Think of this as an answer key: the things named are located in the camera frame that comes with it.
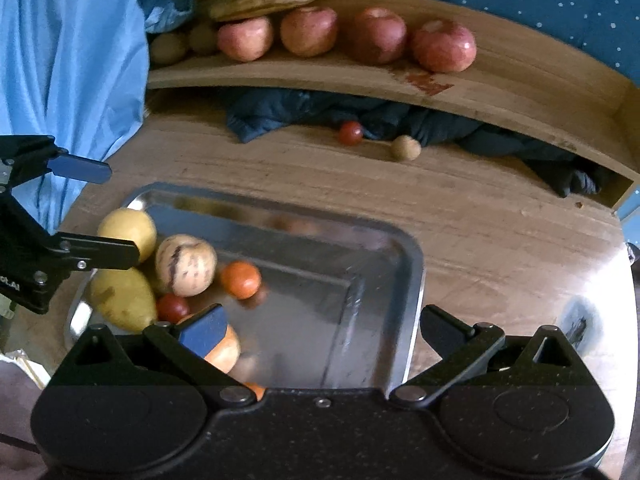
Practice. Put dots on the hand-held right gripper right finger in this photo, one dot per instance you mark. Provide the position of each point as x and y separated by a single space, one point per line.
442 330

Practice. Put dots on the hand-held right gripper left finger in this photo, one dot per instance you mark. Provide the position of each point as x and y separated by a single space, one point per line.
205 331

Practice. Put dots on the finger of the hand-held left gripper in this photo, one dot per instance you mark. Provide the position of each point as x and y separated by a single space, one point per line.
100 254
82 169

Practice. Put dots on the yellow orange round fruit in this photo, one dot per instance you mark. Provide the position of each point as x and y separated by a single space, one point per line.
227 352

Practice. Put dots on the dark red tomato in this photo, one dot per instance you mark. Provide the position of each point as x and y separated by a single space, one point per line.
172 308

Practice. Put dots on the yellow oval fruit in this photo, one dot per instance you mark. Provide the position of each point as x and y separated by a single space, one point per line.
132 225
122 300

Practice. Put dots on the small orange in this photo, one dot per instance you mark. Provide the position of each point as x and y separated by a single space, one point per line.
241 280

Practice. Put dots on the pale striped pepino melon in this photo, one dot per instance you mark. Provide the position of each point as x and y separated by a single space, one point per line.
187 265

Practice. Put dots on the metal tray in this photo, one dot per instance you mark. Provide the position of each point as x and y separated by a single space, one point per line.
310 285

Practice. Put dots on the light blue plastic sheet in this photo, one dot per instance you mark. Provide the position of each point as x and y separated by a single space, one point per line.
70 60

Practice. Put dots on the dull pink cloth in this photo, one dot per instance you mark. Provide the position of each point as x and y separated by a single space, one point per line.
20 410

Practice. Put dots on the brown kiwi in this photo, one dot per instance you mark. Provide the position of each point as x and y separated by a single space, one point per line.
202 39
169 49

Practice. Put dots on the small brown round fruit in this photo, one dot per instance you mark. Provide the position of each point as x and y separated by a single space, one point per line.
406 148

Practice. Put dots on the crumpled blue plastic bag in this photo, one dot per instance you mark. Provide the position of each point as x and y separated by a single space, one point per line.
167 0

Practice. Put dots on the red apple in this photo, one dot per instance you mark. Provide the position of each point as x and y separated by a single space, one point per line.
245 39
309 31
444 46
379 35

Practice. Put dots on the dark blue cloth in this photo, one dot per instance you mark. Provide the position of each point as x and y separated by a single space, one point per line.
300 110

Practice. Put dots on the wooden shelf board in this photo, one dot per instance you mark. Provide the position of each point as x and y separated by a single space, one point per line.
500 85

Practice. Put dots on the blue white-dotted cloth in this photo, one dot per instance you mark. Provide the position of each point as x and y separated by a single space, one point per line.
550 5

